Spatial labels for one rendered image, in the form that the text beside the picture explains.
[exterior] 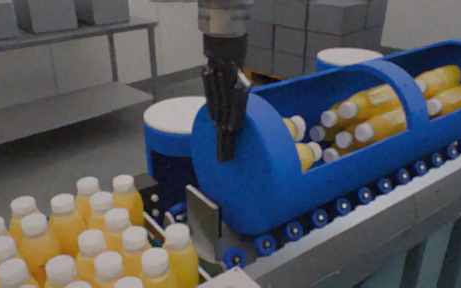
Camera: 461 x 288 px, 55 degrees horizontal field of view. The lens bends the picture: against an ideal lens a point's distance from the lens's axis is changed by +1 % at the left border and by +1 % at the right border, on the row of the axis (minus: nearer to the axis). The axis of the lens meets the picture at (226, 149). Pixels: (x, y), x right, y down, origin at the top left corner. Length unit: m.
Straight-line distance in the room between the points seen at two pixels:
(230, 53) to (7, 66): 3.43
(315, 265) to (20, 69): 3.44
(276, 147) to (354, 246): 0.40
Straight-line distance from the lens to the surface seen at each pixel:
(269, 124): 0.78
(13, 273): 0.71
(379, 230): 1.15
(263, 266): 0.90
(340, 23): 4.24
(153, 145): 1.25
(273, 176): 0.76
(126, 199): 0.88
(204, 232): 0.89
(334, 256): 1.04
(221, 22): 0.70
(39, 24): 3.30
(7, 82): 4.08
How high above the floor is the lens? 1.51
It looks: 26 degrees down
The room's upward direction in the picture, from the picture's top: straight up
